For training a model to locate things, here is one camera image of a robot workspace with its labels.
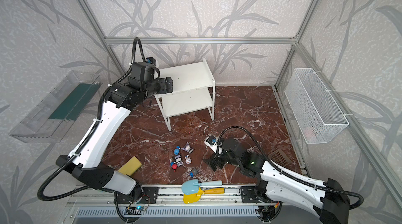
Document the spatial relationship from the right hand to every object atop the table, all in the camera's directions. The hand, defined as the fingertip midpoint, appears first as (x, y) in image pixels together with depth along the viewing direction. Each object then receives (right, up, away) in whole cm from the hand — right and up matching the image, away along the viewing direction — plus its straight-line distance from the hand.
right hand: (209, 146), depth 76 cm
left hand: (-19, +33, -6) cm, 38 cm away
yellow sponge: (-42, -13, +7) cm, 44 cm away
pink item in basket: (+47, +7, -3) cm, 48 cm away
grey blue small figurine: (-8, -14, +3) cm, 16 cm away
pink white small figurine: (-11, -9, +7) cm, 16 cm away
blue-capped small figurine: (-19, -6, +11) cm, 22 cm away
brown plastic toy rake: (+38, -9, +8) cm, 40 cm away
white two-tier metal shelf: (-7, +27, -2) cm, 28 cm away
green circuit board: (-35, -29, -4) cm, 46 cm away
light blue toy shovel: (-9, -20, 0) cm, 22 cm away
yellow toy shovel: (-10, -24, -3) cm, 26 cm away
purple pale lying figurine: (-12, -4, +11) cm, 17 cm away
